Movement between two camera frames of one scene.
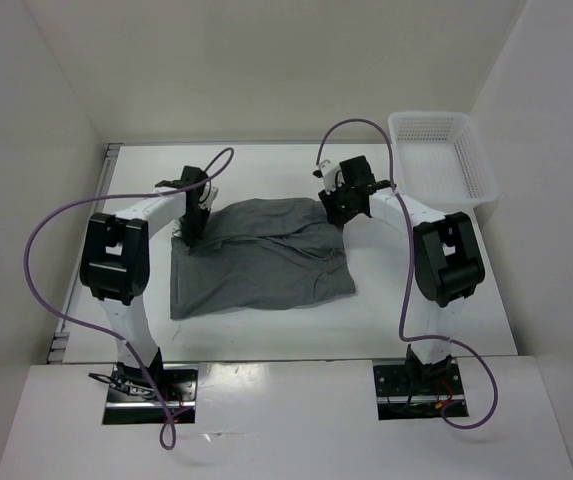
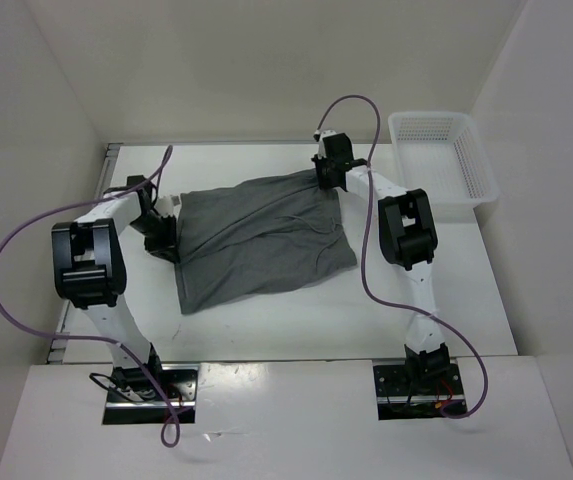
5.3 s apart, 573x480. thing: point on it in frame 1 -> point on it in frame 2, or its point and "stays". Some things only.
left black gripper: (189, 236) -> (166, 247)
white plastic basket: (440, 160) stays
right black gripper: (337, 217) -> (324, 183)
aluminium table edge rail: (59, 344) stays
